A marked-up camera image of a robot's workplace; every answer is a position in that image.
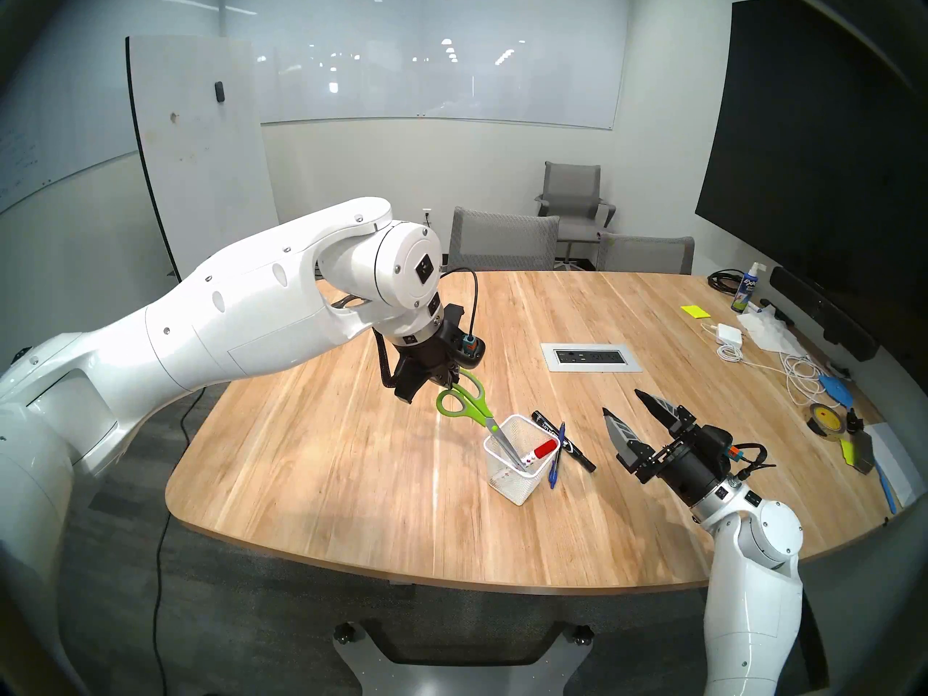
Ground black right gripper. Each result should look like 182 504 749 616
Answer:
602 389 732 507

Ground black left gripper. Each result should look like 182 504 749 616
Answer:
391 328 465 405

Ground green handled scissors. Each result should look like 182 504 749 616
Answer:
435 368 526 471

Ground black permanent marker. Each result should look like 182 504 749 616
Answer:
531 410 597 474

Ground red capped white marker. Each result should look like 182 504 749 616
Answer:
507 439 559 479

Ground white wire mesh pen holder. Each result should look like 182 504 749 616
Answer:
484 414 560 507

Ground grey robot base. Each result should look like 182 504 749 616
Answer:
332 618 595 696

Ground blue ballpoint pen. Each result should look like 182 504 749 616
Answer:
548 421 567 490

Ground blue pen on paper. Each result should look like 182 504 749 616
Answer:
874 459 898 515

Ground grey table power outlet box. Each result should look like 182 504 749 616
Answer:
541 343 643 373

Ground white crumpled tissue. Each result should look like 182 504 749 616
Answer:
738 307 807 356

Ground grey mesh office chair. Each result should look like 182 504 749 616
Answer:
444 207 561 273
595 231 695 276

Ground whiteboard cleaner spray bottle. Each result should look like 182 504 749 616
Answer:
731 261 766 313

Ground black and yellow tape roll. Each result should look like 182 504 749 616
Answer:
808 402 848 437

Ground black video sound bar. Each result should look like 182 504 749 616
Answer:
768 266 880 363

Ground dark grey eraser block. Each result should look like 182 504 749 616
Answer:
850 431 880 476

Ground grey office chair with armrests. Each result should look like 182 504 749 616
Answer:
534 162 617 270

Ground white paper sheet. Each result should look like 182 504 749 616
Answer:
866 421 925 508

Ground mobile whiteboard on stand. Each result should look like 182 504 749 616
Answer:
125 36 280 282

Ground black left gripper cable loop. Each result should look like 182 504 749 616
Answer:
372 327 401 392

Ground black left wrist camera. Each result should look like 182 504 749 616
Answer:
444 304 488 369

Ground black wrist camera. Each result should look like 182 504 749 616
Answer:
696 425 737 460
444 304 488 369

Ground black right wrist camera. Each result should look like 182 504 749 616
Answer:
696 425 737 460

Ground thin black left camera cable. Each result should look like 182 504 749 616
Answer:
441 267 481 340

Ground black right camera cable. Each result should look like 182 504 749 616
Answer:
732 443 776 478

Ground wide glass wall whiteboard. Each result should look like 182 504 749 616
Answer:
217 0 626 131

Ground large black wall screen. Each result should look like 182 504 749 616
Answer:
695 0 928 376

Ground black hanging robot cable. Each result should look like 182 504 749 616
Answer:
151 513 172 696

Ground wall whiteboard with writing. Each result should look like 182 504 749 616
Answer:
0 0 225 217

